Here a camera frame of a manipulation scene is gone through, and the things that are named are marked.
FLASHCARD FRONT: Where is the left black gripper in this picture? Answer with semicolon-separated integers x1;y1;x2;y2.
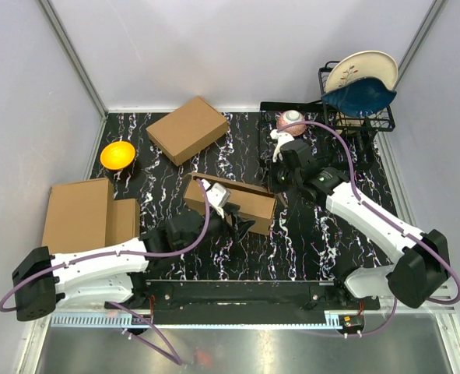
181;203;255;254

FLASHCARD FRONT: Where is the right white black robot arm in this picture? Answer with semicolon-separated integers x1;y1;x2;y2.
270;132;450;309

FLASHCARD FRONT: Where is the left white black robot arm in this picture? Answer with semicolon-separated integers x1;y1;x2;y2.
10;204;255;322

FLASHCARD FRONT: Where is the closed cardboard box back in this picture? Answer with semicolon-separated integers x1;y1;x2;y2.
147;97;229;166

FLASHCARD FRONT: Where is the small cardboard box left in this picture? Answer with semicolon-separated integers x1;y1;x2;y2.
106;199;140;246

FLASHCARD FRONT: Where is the large cardboard box left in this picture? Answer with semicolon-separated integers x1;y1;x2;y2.
42;178;113;255

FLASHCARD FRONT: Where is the pink patterned bowl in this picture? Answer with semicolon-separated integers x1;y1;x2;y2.
276;110;307;137

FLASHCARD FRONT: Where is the beige cup in rack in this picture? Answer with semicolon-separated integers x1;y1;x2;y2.
335;119;362;136

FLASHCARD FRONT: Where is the blue leaf plate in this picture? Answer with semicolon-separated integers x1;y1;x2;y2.
321;77;397;118

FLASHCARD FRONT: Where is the cream floral plate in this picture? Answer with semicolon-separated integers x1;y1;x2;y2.
325;51;399;93

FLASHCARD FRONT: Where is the orange bowl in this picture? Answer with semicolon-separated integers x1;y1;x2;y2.
100;141;135;171

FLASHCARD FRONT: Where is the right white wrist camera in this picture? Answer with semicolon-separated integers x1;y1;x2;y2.
270;129;294;163

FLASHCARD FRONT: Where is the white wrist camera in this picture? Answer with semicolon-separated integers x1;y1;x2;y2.
270;129;294;163
206;182;230;218

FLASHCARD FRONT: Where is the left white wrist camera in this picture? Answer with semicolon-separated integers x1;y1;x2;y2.
206;182;230;218

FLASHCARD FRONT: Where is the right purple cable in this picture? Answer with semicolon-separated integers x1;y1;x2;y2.
279;119;460;338

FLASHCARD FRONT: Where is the purple cable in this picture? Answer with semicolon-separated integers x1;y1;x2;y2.
0;178;211;365
279;119;460;338

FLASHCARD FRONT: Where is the black wire dish rack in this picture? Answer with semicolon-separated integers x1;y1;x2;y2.
258;61;396;172

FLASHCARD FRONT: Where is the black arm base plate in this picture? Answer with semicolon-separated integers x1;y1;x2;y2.
104;280;381;312

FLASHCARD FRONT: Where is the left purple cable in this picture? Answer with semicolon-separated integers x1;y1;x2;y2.
0;178;211;365

